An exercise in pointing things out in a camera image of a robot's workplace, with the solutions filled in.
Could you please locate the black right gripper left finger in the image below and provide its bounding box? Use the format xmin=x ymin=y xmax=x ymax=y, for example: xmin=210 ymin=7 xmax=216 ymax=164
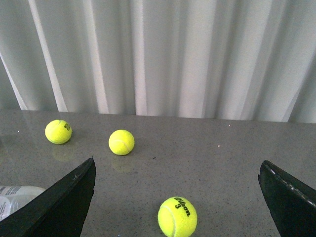
xmin=0 ymin=158 xmax=96 ymax=237

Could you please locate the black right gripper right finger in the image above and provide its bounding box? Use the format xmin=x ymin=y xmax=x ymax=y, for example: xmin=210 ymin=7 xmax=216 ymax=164
xmin=258 ymin=160 xmax=316 ymax=237

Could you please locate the clear Wilson tennis ball can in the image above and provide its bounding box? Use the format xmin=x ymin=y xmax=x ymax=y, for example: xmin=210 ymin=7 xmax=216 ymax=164
xmin=0 ymin=186 xmax=45 ymax=221

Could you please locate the yellow tennis ball far left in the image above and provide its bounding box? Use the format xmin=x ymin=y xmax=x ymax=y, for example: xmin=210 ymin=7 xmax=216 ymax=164
xmin=45 ymin=119 xmax=72 ymax=145

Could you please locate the yellow tennis ball middle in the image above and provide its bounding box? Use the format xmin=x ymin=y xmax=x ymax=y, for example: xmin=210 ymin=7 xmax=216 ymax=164
xmin=108 ymin=129 xmax=135 ymax=156

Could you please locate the yellow Wilson 3 tennis ball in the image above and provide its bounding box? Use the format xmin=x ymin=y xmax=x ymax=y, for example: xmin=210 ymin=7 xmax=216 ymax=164
xmin=158 ymin=197 xmax=198 ymax=237

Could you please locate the white pleated curtain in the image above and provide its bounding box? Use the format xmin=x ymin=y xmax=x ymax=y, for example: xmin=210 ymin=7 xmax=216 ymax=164
xmin=0 ymin=0 xmax=316 ymax=123

